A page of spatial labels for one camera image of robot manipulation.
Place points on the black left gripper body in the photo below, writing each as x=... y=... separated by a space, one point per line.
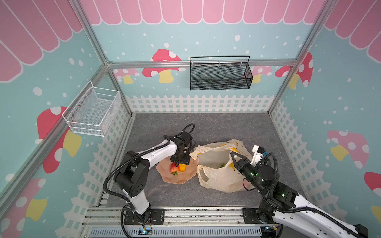
x=182 y=158

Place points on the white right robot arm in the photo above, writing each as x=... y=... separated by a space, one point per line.
x=283 y=205

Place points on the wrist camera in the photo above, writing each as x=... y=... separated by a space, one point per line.
x=258 y=154
x=186 y=138

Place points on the black mesh wall basket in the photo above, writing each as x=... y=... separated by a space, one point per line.
x=220 y=73

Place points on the pink scalloped fruit bowl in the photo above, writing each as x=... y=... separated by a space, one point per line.
x=176 y=177

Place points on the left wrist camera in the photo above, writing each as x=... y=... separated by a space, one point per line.
x=186 y=138

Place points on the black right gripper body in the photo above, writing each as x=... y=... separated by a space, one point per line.
x=242 y=165

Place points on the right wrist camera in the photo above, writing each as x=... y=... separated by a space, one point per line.
x=258 y=154

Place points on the yellow lemon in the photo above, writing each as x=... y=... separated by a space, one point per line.
x=182 y=168

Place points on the white wire wall basket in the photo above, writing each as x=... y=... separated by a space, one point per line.
x=93 y=110

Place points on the beige plastic bag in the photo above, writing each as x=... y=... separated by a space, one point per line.
x=209 y=172

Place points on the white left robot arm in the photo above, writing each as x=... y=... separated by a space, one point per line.
x=129 y=179

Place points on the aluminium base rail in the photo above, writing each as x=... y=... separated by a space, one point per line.
x=177 y=222

